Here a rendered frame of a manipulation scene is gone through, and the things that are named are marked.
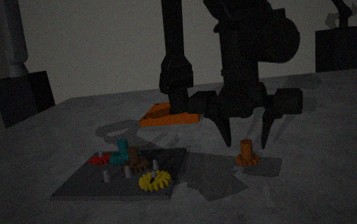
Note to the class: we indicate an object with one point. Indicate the teal gear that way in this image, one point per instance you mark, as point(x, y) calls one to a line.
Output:
point(121, 156)

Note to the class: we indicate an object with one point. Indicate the brown gear with tall hub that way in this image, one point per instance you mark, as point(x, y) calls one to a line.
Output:
point(247, 157)

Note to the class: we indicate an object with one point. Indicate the yellow gear with black stripe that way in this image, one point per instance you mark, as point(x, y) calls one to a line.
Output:
point(162, 179)

